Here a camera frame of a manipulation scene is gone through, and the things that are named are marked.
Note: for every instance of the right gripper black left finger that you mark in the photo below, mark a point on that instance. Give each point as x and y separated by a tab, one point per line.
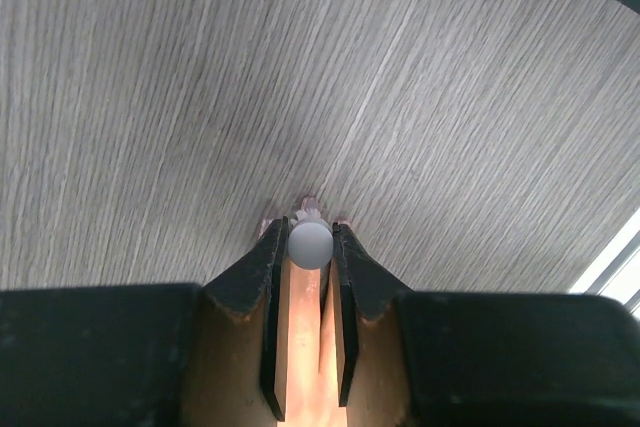
150	355

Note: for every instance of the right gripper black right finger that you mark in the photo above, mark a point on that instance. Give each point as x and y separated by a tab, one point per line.
422	358

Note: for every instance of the mannequin hand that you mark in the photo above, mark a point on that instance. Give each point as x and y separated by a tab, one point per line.
311	385

